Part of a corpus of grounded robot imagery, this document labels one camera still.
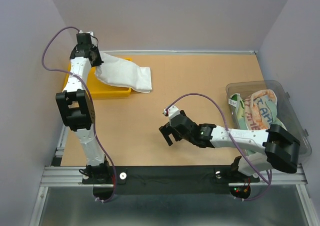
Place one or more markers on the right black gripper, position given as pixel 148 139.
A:
pixel 166 130

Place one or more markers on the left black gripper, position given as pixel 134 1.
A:
pixel 99 61

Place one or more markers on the white terry towel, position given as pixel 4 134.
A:
pixel 120 72

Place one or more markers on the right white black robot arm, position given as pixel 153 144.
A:
pixel 273 148

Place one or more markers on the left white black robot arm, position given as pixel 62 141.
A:
pixel 77 110

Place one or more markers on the yellow plastic tray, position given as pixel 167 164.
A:
pixel 110 92

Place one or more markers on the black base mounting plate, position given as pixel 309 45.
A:
pixel 147 180

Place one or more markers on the orange and green printed towel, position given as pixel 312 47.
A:
pixel 257 111

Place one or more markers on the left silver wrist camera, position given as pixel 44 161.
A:
pixel 83 32

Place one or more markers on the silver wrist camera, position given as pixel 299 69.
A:
pixel 83 32
pixel 171 111

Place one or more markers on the aluminium rail back edge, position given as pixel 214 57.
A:
pixel 180 52

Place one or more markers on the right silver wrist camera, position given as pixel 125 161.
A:
pixel 171 111

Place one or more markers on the aluminium frame rail front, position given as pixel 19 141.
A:
pixel 59 176

